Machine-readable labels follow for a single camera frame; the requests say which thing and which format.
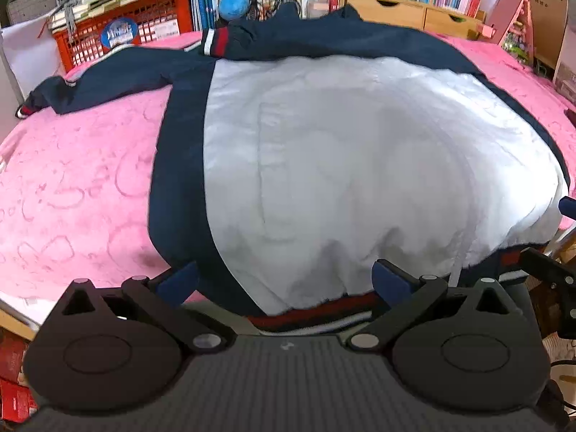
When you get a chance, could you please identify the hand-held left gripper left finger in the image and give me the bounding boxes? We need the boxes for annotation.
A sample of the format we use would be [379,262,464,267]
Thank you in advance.
[58,262,226,354]

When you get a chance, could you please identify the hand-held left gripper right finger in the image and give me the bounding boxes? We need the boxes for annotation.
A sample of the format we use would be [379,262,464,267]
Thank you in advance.
[346,260,516,352]

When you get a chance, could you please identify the white navy red striped jacket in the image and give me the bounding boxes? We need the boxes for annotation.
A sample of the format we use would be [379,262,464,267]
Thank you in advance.
[15,4,572,331]

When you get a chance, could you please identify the pink blanket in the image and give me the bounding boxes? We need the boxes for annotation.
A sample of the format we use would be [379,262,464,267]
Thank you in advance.
[0,31,576,325]

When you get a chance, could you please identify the cardboard box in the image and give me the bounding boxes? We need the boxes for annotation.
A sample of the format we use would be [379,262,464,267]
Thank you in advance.
[517,0,570,70]

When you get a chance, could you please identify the red boxes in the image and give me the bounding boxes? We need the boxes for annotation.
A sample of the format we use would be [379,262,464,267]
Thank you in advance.
[0,330,39,424]

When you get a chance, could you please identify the pink miniature house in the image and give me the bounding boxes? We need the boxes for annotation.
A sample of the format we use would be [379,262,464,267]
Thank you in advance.
[479,0,536,66]

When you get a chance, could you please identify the wooden drawer organizer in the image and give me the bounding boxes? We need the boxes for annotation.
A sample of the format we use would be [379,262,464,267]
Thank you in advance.
[344,0,487,39]

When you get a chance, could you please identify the red plastic crate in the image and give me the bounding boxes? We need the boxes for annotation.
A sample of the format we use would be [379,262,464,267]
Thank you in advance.
[51,0,194,73]

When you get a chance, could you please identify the white paper board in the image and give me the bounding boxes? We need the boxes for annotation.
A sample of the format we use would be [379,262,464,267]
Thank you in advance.
[0,24,66,95]

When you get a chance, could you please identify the blue hanging plush ball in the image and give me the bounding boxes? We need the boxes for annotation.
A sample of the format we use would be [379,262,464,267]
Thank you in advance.
[219,0,250,21]

